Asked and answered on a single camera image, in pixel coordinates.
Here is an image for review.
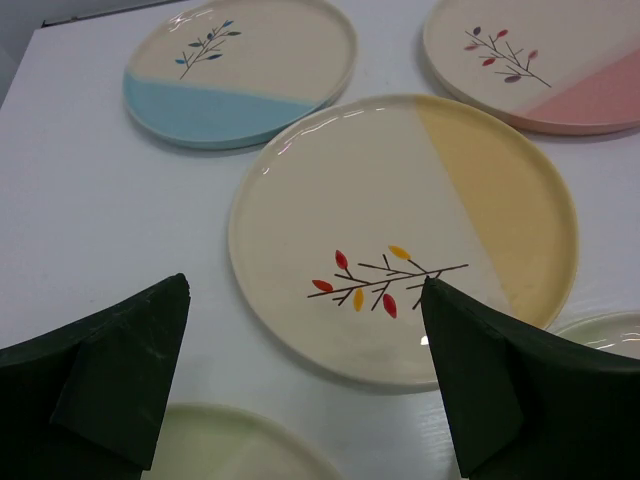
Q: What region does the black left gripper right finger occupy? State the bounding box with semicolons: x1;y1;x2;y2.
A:
421;278;639;479

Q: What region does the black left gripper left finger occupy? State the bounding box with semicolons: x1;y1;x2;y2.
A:
1;273;190;472

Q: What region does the cream plate green section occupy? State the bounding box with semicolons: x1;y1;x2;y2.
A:
142;404;341;479

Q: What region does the cream plate yellow section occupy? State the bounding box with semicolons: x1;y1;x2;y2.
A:
228;94;578;389

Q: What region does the cream plate pink section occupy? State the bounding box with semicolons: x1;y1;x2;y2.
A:
423;1;639;135

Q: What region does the cream plate blue section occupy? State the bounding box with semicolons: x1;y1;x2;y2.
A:
122;1;358;150

